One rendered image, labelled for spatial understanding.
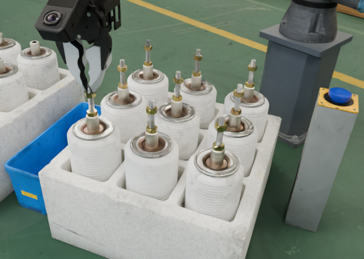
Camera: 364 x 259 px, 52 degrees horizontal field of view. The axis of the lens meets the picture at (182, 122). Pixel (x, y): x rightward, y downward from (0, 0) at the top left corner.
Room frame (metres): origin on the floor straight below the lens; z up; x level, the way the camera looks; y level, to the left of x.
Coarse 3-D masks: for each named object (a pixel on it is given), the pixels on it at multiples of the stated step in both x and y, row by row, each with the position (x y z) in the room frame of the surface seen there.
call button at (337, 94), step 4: (332, 88) 0.63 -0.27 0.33; (336, 88) 0.63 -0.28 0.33; (340, 88) 0.63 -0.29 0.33; (328, 92) 0.62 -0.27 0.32; (332, 92) 0.61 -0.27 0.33; (336, 92) 0.61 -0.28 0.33; (340, 92) 0.61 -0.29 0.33; (344, 92) 0.61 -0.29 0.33; (348, 92) 0.61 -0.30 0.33; (332, 96) 0.60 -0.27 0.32; (336, 96) 0.60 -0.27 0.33; (340, 96) 0.60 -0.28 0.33; (344, 96) 0.60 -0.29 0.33; (348, 96) 0.60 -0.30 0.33; (332, 100) 0.61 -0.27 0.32; (336, 100) 0.60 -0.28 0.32; (340, 100) 0.59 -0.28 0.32; (344, 100) 0.59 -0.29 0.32; (348, 100) 0.60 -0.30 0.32
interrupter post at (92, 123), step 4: (96, 116) 0.56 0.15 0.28; (88, 120) 0.56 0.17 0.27; (92, 120) 0.56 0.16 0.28; (96, 120) 0.56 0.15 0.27; (88, 124) 0.56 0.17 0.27; (92, 124) 0.56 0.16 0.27; (96, 124) 0.56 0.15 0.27; (88, 128) 0.56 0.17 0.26; (92, 128) 0.56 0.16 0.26; (96, 128) 0.56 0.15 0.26
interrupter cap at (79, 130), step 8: (80, 120) 0.58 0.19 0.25; (104, 120) 0.59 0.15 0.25; (72, 128) 0.56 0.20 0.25; (80, 128) 0.56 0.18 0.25; (104, 128) 0.57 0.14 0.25; (112, 128) 0.56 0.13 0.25; (80, 136) 0.53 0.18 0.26; (88, 136) 0.54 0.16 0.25; (96, 136) 0.54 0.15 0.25; (104, 136) 0.54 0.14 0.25
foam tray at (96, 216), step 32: (64, 160) 0.56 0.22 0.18; (256, 160) 0.59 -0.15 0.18; (64, 192) 0.50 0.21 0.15; (96, 192) 0.48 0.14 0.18; (128, 192) 0.48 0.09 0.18; (256, 192) 0.50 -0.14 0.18; (64, 224) 0.50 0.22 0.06; (96, 224) 0.48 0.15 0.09; (128, 224) 0.46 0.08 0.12; (160, 224) 0.44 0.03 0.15; (192, 224) 0.42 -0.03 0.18; (224, 224) 0.42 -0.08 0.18; (128, 256) 0.46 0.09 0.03; (160, 256) 0.44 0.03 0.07; (192, 256) 0.42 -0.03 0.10; (224, 256) 0.40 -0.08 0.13
